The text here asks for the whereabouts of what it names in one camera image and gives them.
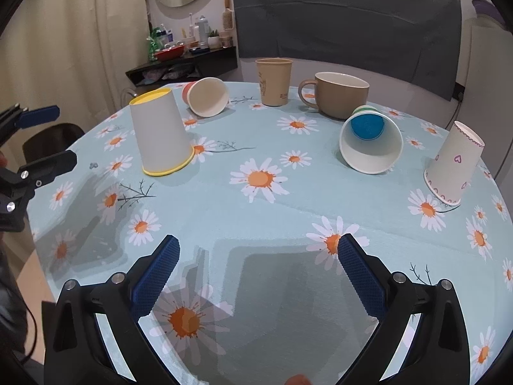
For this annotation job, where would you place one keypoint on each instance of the red bowl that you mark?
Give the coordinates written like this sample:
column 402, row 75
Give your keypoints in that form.
column 170, row 53

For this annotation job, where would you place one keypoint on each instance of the wooden hairbrush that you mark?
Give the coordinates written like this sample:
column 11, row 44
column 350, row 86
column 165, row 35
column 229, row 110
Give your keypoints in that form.
column 227, row 15

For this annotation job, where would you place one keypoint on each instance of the small potted plant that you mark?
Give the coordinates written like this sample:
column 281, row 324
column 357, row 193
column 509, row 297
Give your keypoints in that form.
column 213, row 39

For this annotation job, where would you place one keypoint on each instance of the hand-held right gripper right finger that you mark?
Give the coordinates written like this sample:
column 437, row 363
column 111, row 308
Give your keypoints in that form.
column 360, row 276

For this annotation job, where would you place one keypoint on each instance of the green-striped blue-bottomed paper cup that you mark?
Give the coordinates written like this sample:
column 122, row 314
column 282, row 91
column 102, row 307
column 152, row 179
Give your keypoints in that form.
column 370, row 144

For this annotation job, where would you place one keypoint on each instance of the white cabinet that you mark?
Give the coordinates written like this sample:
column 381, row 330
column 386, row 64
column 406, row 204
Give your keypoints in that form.
column 491, row 88

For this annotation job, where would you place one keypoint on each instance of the heart-print white paper cup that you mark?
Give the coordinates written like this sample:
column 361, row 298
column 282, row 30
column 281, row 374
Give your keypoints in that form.
column 455, row 164

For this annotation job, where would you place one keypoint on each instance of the beige curtain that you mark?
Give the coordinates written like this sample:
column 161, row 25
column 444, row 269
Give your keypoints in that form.
column 76, row 48

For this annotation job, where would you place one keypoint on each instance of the beige ceramic mug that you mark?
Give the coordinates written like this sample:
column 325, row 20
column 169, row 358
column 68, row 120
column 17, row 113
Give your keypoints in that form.
column 340, row 95

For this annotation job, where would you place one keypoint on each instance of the yellow-rimmed white paper cup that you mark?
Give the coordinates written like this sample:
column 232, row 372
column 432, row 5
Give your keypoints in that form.
column 160, row 136

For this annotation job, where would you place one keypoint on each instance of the black wall shelf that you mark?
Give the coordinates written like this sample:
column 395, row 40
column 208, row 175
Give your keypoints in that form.
column 188, row 66

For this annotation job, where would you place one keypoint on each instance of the dark chair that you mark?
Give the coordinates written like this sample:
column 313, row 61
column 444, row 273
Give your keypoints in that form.
column 52, row 140

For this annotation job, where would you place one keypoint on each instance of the black wall socket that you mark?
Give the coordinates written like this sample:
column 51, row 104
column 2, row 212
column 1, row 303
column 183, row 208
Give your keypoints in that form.
column 459, row 90

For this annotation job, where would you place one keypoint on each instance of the brown paper cup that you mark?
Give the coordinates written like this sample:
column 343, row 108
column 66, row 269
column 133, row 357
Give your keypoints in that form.
column 274, row 82

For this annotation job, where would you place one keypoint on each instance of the green bottle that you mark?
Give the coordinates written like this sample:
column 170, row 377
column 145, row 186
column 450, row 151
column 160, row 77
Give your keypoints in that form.
column 152, row 48

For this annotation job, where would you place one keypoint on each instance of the dark grey hanging cloth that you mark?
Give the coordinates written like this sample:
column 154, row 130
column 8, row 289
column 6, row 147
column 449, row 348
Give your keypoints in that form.
column 344, row 20

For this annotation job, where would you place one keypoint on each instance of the red-striped white paper cup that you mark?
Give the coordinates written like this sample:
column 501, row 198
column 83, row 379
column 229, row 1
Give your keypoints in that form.
column 207, row 97

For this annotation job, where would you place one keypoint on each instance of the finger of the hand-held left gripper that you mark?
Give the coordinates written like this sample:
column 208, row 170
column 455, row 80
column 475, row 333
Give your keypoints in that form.
column 40, row 114
column 48, row 166

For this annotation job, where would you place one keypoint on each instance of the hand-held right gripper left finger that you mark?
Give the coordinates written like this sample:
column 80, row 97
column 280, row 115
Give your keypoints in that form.
column 157, row 274

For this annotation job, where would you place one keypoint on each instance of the purple item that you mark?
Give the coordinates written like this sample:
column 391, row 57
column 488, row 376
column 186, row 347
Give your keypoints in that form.
column 487, row 10

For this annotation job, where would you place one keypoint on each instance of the daisy-print light blue tablecloth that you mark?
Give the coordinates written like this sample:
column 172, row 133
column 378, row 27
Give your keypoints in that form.
column 260, row 216

